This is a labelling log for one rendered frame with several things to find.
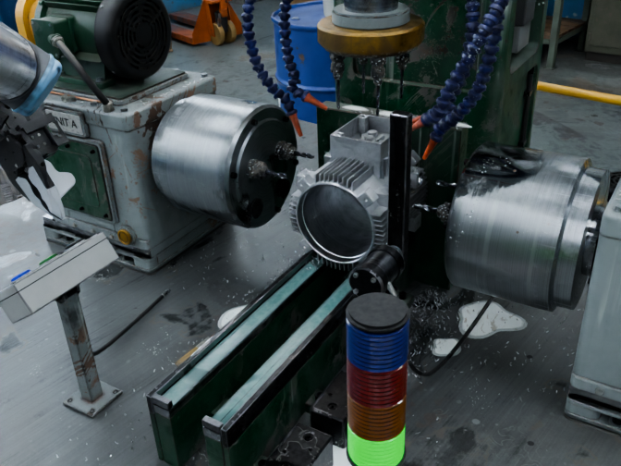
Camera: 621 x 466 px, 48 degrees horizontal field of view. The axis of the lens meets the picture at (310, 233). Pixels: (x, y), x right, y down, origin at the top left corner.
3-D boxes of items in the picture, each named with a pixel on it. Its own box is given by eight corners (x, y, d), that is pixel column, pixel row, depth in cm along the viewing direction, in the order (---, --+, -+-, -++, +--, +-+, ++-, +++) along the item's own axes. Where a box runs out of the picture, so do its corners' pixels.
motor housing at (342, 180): (342, 213, 145) (340, 127, 135) (426, 233, 136) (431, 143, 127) (290, 257, 130) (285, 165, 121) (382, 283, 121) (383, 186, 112)
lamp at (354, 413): (363, 393, 75) (363, 361, 73) (414, 412, 73) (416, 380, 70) (336, 429, 71) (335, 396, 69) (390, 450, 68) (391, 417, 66)
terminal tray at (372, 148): (359, 148, 135) (359, 113, 132) (409, 157, 130) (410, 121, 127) (329, 171, 126) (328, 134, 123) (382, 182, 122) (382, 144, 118)
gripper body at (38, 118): (72, 144, 108) (29, 76, 106) (28, 165, 102) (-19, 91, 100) (51, 161, 113) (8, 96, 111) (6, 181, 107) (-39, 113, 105)
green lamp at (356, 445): (363, 423, 78) (363, 393, 75) (413, 443, 75) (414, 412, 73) (337, 459, 73) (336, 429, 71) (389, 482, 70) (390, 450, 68)
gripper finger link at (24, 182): (85, 206, 111) (53, 156, 109) (55, 222, 106) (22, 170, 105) (76, 213, 113) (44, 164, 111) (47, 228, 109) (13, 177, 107)
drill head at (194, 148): (187, 171, 167) (173, 69, 155) (316, 202, 150) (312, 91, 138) (112, 214, 149) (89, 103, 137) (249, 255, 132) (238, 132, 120)
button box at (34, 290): (98, 268, 113) (80, 240, 113) (120, 257, 109) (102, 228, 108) (11, 324, 101) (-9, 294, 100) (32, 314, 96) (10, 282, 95)
